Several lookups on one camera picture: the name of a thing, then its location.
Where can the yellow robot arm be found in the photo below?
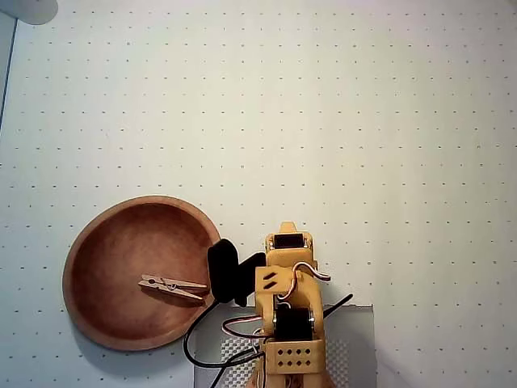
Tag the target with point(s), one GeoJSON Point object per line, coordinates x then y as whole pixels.
{"type": "Point", "coordinates": [297, 323]}

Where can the yellow perforated robot base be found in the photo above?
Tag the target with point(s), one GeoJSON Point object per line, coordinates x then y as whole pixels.
{"type": "Point", "coordinates": [258, 380]}

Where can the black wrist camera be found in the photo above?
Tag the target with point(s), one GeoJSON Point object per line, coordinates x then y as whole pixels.
{"type": "Point", "coordinates": [226, 275]}

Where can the white cylinder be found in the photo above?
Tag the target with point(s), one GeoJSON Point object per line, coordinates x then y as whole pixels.
{"type": "Point", "coordinates": [38, 10]}

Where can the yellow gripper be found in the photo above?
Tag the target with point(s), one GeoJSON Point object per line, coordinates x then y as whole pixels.
{"type": "Point", "coordinates": [287, 255]}

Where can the grey base plate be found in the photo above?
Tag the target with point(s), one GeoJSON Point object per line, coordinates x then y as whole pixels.
{"type": "Point", "coordinates": [359, 343]}

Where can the wooden clothespin with metal spring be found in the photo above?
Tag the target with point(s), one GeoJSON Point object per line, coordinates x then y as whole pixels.
{"type": "Point", "coordinates": [173, 287]}

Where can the round brown wooden bowl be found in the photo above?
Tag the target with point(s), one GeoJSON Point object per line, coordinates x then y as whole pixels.
{"type": "Point", "coordinates": [129, 275]}

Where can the white mesh anti-slip mat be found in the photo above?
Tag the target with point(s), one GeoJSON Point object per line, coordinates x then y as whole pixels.
{"type": "Point", "coordinates": [238, 355]}

